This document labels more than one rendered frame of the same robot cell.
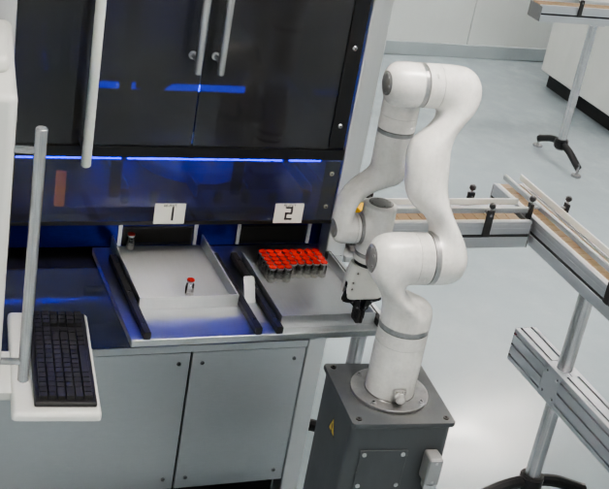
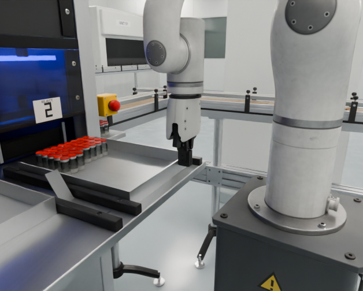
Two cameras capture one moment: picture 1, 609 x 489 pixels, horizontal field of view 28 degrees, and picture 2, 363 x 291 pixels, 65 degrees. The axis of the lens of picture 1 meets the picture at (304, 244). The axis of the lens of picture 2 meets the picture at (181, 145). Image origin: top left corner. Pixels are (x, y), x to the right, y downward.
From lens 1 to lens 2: 256 cm
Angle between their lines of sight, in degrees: 36
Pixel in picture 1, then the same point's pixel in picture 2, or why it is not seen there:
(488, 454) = (176, 230)
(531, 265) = not seen: hidden behind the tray
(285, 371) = not seen: hidden behind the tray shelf
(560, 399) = (225, 179)
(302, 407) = (106, 270)
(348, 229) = (179, 44)
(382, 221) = (201, 33)
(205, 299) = (7, 226)
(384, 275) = (351, 19)
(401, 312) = (342, 89)
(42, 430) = not seen: outside the picture
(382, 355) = (314, 163)
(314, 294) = (118, 167)
